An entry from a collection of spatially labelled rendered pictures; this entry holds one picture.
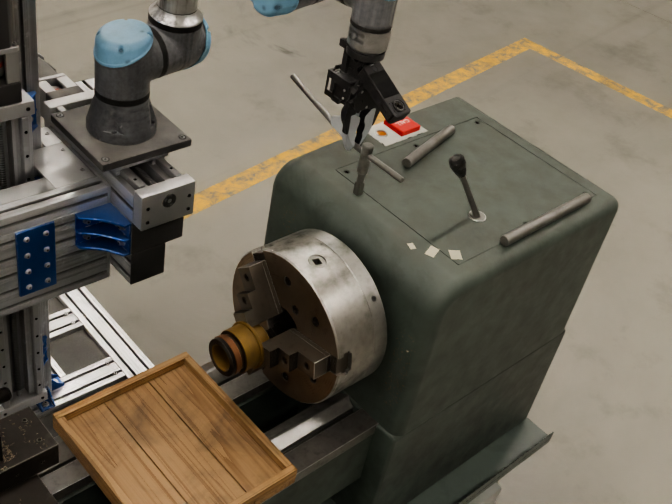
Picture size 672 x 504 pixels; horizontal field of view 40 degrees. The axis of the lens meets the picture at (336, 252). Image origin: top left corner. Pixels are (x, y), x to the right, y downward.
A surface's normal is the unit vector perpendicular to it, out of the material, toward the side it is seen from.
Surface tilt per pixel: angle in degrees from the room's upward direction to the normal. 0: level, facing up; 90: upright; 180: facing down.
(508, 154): 0
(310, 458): 0
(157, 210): 90
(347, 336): 60
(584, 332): 0
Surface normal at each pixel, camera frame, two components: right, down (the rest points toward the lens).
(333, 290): 0.46, -0.40
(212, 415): 0.17, -0.76
